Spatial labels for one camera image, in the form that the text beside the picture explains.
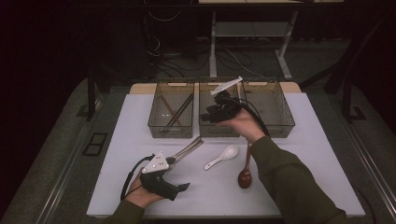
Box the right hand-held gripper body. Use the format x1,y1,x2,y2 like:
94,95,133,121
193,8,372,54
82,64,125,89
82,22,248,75
210,76,244,124

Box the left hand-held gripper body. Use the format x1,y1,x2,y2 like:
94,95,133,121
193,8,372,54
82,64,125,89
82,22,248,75
139,151,180,202

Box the transparent grey plastic basket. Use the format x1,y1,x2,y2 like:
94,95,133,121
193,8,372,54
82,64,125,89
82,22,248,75
241,80,296,139
148,81,195,139
198,80,245,138

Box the metal fork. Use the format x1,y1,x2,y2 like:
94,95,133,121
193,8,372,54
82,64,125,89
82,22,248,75
169,139,205,171
172,135,204,162

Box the white ceramic spoon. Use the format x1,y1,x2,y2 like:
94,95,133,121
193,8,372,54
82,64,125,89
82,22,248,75
203,145,240,171

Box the brown wooden chopstick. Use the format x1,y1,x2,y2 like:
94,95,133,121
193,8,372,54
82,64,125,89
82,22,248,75
159,93,183,127

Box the brown wooden spoon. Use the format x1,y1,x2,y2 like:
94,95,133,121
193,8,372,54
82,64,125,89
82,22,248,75
237,142,254,189

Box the person's right hand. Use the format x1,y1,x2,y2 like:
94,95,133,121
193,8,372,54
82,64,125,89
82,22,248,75
214,108,266,144

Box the person's left hand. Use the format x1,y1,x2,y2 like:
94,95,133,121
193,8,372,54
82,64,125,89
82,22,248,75
124,172,165,209

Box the black metal stand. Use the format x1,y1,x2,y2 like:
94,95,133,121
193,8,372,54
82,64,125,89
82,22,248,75
340,74,368,124
76,66,106,122

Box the slanted black stand legs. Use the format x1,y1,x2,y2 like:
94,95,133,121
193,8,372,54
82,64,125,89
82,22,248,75
299,12,393,95

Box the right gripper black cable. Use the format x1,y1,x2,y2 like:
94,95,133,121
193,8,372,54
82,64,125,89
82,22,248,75
228,96,271,137

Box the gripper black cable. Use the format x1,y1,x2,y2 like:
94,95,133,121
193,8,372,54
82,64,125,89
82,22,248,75
120,153,156,202
228,96,271,137

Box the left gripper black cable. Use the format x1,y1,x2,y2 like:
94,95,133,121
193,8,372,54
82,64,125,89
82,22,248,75
120,153,156,202

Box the white floor cable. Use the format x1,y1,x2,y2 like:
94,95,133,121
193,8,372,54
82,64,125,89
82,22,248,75
224,49,266,79

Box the white metal desk frame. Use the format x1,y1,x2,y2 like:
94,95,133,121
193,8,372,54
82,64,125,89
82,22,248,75
198,0,345,80

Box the black floor socket frame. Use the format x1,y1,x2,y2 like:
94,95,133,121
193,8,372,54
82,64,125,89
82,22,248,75
82,132,109,157

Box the tangle of black cables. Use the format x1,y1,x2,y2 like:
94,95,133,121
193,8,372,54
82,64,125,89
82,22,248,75
144,31,272,80

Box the metal floor rail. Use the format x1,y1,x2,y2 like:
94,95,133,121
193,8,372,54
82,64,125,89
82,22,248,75
337,102,396,218
34,92,106,224

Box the white hanging cable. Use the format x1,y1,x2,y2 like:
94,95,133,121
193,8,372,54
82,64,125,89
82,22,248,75
148,10,182,22

